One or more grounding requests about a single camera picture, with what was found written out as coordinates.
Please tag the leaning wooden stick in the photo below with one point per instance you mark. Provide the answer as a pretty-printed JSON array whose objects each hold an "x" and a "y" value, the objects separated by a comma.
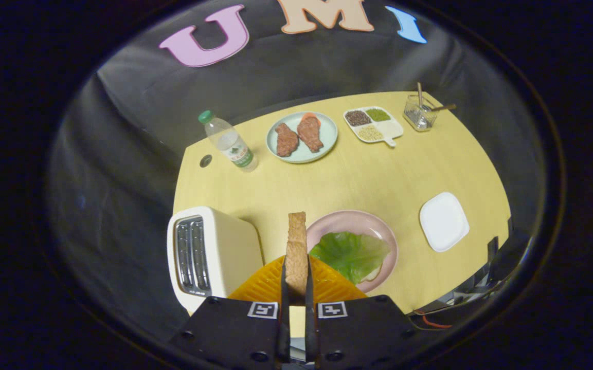
[{"x": 443, "y": 108}]

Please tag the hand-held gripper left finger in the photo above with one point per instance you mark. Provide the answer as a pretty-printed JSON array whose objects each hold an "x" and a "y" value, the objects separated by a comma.
[{"x": 284, "y": 329}]

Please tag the clear plastic water bottle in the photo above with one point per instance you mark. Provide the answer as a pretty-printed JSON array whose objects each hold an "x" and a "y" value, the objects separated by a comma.
[{"x": 229, "y": 144}]

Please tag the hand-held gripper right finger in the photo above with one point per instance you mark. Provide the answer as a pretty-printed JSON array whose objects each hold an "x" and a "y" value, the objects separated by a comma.
[{"x": 310, "y": 329}]

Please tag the green lettuce leaf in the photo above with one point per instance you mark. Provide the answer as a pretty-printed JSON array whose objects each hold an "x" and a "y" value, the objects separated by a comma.
[{"x": 350, "y": 254}]

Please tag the black backdrop cloth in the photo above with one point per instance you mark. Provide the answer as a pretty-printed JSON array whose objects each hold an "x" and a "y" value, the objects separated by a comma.
[{"x": 137, "y": 128}]

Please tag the green beans portion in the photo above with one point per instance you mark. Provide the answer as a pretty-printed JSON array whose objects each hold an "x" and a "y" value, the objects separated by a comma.
[{"x": 378, "y": 114}]

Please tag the clear glass cup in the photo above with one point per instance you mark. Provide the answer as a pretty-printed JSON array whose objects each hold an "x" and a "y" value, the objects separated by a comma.
[{"x": 419, "y": 119}]

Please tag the white divided dish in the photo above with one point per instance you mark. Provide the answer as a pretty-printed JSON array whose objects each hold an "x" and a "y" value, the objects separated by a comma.
[{"x": 390, "y": 128}]

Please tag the orange food slice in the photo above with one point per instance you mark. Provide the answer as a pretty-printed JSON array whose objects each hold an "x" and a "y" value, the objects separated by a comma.
[{"x": 309, "y": 116}]

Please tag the brown bread slice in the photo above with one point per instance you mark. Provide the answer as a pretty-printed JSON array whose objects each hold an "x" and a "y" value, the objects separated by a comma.
[{"x": 296, "y": 252}]

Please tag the white square plate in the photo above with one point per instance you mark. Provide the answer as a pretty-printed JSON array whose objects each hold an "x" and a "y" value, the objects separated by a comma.
[{"x": 444, "y": 222}]

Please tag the pale beans portion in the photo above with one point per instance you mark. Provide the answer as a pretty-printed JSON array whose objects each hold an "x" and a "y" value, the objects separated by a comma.
[{"x": 371, "y": 133}]

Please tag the small brown meat piece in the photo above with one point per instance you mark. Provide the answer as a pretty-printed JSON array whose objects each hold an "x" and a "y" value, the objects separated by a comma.
[{"x": 287, "y": 140}]

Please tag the large brown meat piece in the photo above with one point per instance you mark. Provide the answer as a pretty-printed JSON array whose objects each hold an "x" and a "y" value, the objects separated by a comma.
[{"x": 310, "y": 133}]

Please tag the upright wooden stick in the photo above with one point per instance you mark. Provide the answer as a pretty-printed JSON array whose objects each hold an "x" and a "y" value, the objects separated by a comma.
[{"x": 419, "y": 95}]

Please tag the white toaster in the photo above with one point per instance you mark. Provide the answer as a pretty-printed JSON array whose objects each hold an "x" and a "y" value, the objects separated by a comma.
[{"x": 229, "y": 246}]

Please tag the pale teal round plate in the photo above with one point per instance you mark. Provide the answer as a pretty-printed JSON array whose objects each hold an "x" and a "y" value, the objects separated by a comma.
[{"x": 329, "y": 132}]

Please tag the dark brown beans portion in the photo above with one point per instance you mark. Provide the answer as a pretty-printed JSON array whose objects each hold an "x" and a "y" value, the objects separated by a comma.
[{"x": 358, "y": 118}]

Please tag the pink round plate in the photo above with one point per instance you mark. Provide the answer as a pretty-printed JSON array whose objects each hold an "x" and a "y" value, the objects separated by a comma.
[{"x": 353, "y": 221}]

